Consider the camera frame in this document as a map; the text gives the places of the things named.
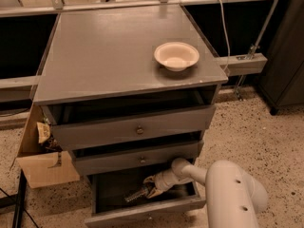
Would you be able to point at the black stand leg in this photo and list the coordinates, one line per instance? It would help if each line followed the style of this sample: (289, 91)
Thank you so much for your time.
(16, 200)

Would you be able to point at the dark cabinet at right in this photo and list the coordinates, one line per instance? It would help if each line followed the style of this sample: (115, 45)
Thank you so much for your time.
(282, 80)

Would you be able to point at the white paper bowl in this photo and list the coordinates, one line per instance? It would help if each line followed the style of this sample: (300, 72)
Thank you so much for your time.
(176, 56)

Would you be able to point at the grey middle drawer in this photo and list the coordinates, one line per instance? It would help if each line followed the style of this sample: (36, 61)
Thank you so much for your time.
(137, 157)

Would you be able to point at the brown cardboard box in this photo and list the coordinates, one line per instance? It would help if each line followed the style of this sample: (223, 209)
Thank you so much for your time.
(40, 168)

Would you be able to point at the clear plastic water bottle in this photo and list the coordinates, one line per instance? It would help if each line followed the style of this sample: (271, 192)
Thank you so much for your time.
(142, 192)

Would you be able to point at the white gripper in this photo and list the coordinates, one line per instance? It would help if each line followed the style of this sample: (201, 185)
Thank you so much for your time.
(165, 180)

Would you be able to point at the grey wooden drawer cabinet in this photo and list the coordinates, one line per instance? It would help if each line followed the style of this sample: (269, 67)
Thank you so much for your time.
(131, 105)

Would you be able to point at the yellow snack bag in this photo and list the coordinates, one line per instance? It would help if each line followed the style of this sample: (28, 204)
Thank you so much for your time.
(43, 132)

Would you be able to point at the grey bottom drawer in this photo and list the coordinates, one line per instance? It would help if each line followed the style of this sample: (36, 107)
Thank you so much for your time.
(109, 207)

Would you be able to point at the grey drawer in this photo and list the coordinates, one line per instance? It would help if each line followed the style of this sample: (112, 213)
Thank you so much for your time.
(137, 157)
(109, 207)
(146, 126)

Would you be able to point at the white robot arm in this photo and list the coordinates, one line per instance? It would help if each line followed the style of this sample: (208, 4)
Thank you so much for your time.
(233, 197)

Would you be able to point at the grey top drawer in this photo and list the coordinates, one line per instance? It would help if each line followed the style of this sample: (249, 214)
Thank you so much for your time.
(146, 126)

